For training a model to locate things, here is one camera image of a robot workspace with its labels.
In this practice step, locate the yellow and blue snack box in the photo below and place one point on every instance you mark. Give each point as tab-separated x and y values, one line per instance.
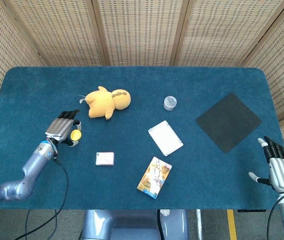
154	181

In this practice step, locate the black square mouse pad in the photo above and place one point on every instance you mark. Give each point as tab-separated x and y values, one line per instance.
228	122

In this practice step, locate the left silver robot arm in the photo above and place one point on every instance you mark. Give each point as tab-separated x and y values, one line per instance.
24	175

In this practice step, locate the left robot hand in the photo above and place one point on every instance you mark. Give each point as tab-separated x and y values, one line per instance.
60	127

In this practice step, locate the blue table cloth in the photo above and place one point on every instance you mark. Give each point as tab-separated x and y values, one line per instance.
131	140

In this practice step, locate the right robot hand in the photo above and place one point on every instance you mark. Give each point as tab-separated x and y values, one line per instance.
278	167

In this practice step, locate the clear round plastic jar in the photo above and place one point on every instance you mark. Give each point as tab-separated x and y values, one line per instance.
170	102

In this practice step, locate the yellow plush dinosaur toy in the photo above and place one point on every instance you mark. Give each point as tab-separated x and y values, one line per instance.
106	103

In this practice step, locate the silver robot torso base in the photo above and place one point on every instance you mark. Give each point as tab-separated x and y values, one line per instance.
134	225

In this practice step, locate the small yellow round object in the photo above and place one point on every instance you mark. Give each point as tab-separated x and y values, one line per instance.
76	135

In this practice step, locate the woven bamboo folding screen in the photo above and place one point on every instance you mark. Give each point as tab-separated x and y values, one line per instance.
141	32

